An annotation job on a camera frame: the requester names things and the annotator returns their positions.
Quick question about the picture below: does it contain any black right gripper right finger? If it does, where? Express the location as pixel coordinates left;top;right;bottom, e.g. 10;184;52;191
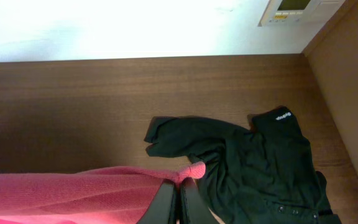
180;178;219;224

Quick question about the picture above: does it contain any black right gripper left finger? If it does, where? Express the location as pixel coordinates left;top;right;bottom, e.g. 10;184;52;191
137;180;177;224

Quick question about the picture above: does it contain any orange t-shirt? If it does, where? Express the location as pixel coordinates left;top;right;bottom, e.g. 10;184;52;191
0;162;206;223

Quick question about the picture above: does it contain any black adidas jacket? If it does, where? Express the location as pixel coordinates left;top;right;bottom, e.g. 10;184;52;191
145;106;340;223

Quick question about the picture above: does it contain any white wall control panel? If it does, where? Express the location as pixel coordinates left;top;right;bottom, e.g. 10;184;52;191
259;0;344;27

